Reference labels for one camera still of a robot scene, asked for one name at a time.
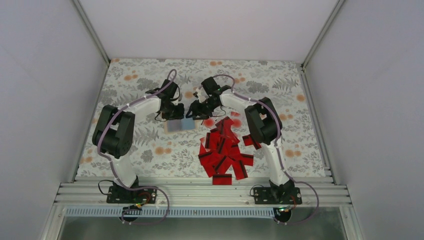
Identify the red card left pile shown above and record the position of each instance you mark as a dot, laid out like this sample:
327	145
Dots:
208	160

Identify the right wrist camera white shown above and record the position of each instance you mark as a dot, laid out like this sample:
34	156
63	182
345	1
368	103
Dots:
197	92

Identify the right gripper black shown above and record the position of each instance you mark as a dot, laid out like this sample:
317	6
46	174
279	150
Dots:
197	110

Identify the red card on rail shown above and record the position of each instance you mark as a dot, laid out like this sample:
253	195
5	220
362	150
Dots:
222	179

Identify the clear card red dot left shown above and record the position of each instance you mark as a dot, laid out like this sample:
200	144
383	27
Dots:
208	123

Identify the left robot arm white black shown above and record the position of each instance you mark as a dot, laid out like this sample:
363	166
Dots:
114	133

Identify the red card pile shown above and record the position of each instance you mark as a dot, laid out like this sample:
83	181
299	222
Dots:
208	160
222	139
250	141

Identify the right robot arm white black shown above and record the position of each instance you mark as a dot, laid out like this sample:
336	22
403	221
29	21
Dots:
264	126

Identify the clear card red dot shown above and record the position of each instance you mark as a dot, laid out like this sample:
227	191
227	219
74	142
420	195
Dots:
208	123
236	119

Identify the red card centre pile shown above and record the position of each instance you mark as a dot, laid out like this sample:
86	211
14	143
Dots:
222	139

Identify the red card right pile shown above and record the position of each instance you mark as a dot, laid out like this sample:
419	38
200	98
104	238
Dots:
250	141

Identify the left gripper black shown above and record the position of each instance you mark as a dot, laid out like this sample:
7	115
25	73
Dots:
178	115

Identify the aluminium rail frame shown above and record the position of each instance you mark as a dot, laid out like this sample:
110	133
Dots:
200	192

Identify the floral patterned table mat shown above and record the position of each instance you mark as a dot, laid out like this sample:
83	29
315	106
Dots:
156	154

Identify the clear card red dot right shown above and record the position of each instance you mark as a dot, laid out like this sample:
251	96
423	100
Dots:
236	119

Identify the beige card holder wallet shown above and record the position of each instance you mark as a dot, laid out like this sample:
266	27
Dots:
179	125

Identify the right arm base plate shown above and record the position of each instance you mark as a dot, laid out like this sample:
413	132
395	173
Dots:
264	196

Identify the red card lower right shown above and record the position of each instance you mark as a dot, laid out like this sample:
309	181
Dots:
240	161

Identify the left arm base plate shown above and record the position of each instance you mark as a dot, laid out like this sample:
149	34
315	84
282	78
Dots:
120	195

